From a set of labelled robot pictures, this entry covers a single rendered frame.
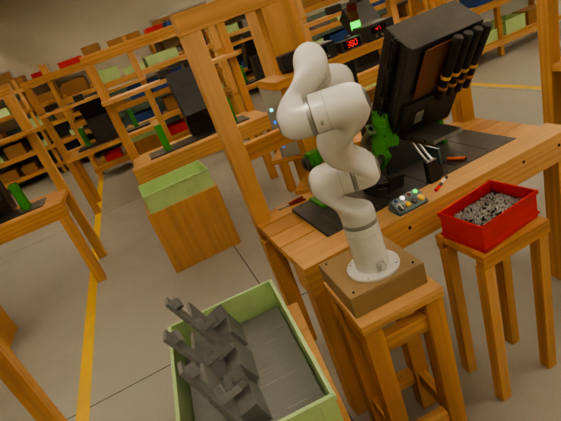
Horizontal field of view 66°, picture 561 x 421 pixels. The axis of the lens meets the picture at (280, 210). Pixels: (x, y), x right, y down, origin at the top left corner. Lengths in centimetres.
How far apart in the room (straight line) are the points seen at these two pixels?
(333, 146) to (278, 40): 110
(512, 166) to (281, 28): 125
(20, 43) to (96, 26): 168
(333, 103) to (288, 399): 85
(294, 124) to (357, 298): 68
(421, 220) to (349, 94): 104
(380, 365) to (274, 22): 154
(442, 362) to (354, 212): 69
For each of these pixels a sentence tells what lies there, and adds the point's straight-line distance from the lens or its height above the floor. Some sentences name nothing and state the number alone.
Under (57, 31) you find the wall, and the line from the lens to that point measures 1177.
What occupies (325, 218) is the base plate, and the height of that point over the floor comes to 90.
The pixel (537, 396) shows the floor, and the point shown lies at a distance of 237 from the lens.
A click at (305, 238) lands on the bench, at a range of 199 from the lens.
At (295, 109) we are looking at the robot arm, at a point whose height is 162.
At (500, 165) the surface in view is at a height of 89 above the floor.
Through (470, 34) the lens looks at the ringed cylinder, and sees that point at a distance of 191.
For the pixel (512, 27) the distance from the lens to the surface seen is 831.
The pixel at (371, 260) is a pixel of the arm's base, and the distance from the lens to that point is 151.
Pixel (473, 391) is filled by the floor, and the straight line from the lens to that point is 237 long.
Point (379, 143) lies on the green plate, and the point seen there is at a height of 114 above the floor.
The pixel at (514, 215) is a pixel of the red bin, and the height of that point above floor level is 87.
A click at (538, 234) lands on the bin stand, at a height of 76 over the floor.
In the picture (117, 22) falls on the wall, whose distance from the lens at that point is 1174.
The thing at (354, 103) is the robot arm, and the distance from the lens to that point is 104.
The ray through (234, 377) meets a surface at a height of 94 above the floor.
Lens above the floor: 185
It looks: 25 degrees down
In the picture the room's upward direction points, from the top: 20 degrees counter-clockwise
